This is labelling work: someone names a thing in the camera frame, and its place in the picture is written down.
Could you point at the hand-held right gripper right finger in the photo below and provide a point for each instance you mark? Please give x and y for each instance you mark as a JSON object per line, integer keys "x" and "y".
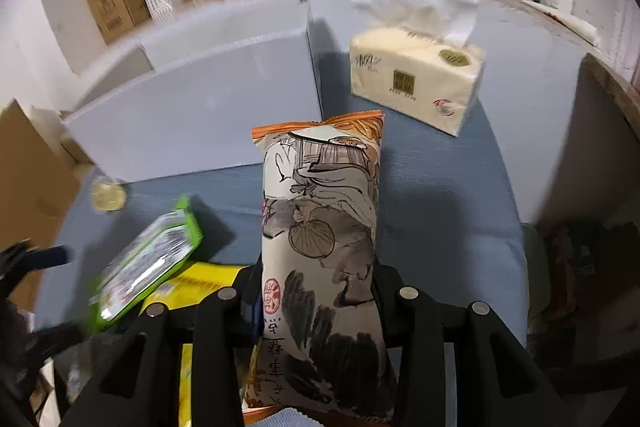
{"x": 417, "y": 337}

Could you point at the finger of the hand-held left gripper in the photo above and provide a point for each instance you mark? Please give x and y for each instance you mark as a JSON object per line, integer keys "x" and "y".
{"x": 65, "y": 337}
{"x": 42, "y": 255}

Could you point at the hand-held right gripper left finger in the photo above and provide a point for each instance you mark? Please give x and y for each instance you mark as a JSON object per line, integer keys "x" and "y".
{"x": 215, "y": 337}

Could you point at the green seaweed snack packet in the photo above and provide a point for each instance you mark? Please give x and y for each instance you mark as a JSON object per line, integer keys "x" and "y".
{"x": 150, "y": 257}

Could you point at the ink illustrated snack packet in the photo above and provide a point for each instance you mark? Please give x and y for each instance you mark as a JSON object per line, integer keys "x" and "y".
{"x": 320, "y": 257}

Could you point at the white storage box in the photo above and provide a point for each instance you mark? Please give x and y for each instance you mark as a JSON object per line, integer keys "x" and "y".
{"x": 200, "y": 117}

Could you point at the yellow snack packet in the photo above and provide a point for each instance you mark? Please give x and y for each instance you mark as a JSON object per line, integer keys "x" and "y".
{"x": 200, "y": 279}

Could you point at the flat cardboard sheet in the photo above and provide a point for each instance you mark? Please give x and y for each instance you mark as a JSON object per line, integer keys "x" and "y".
{"x": 30, "y": 187}

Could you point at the small round yellow packet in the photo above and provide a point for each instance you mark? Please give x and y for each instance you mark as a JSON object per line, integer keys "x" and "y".
{"x": 107, "y": 194}

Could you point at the blue tablecloth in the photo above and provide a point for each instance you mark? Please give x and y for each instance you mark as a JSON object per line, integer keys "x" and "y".
{"x": 450, "y": 217}

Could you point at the yellow tissue pack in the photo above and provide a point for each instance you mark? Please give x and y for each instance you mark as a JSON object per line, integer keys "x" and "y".
{"x": 415, "y": 82}

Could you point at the granite counter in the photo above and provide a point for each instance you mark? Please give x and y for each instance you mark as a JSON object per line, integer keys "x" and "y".
{"x": 620, "y": 97}

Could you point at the white tube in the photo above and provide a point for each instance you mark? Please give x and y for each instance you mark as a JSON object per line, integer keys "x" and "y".
{"x": 565, "y": 19}

